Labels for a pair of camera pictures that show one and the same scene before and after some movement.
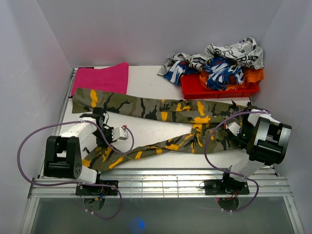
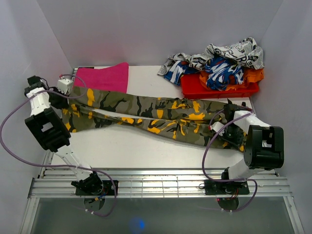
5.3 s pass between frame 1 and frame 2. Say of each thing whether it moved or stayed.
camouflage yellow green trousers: moved
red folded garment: stayed
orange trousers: stayed
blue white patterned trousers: stayed
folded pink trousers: stayed
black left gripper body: moved
